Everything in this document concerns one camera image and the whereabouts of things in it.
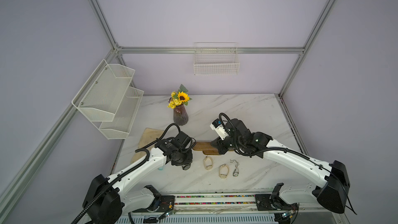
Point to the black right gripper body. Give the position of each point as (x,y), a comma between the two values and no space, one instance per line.
(229,143)

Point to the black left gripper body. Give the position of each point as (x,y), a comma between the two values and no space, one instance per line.
(184,158)

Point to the beige wrist watch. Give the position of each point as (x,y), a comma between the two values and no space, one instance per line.
(224,171)
(208,163)

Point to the wooden watch stand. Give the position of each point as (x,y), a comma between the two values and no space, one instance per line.
(211,148)

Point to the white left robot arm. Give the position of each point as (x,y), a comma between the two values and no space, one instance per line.
(106,199)

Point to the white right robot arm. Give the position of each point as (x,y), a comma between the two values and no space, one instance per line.
(329,183)

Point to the beige wooden board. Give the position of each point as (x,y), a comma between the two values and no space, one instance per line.
(149,135)

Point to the dark purple ribbed vase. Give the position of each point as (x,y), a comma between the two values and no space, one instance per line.
(180,115)

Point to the sunflower bouquet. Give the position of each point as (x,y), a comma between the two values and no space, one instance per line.
(179,97)

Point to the white two-tier mesh shelf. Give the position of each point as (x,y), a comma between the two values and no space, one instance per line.
(109,100)

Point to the white wire wall basket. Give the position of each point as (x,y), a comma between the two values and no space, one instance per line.
(212,59)

